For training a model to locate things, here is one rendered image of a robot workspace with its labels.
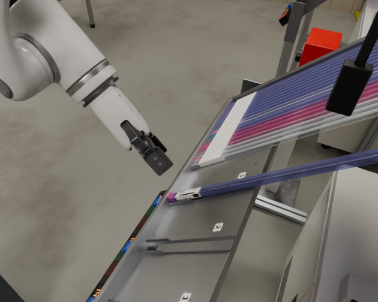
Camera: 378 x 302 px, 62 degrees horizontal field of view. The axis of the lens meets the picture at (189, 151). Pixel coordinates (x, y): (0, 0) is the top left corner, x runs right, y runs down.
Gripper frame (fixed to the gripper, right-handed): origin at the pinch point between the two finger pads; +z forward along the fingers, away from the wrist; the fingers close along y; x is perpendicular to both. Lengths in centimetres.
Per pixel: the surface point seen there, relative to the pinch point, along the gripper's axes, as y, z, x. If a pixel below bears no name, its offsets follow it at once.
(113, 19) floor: -267, -58, 22
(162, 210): 0.8, 7.7, -6.1
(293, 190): -78, 78, 29
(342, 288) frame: 10.2, 38.7, 10.3
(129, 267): 9.1, 8.2, -14.5
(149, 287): 16.0, 9.1, -11.4
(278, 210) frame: -38, 52, 14
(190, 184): -3.4, 9.0, 0.6
